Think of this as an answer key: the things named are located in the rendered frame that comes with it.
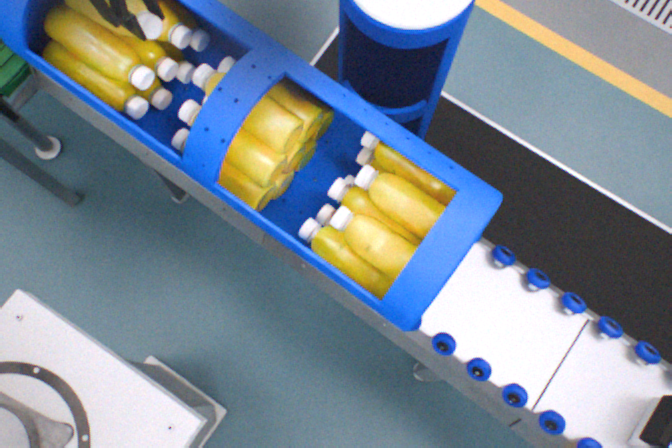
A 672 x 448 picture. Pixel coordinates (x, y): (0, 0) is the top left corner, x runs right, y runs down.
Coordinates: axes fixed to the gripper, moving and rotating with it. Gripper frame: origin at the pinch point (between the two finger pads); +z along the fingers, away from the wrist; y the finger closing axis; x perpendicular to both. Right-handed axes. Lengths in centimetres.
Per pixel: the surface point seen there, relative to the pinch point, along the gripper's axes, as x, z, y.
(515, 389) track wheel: -84, 28, -10
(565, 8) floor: -46, 125, 129
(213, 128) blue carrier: -19.5, 3.4, -7.8
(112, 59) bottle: 4.8, 10.4, -6.6
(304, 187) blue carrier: -31.2, 29.1, -1.6
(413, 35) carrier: -31, 24, 35
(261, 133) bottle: -24.7, 7.8, -2.9
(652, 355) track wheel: -100, 28, 9
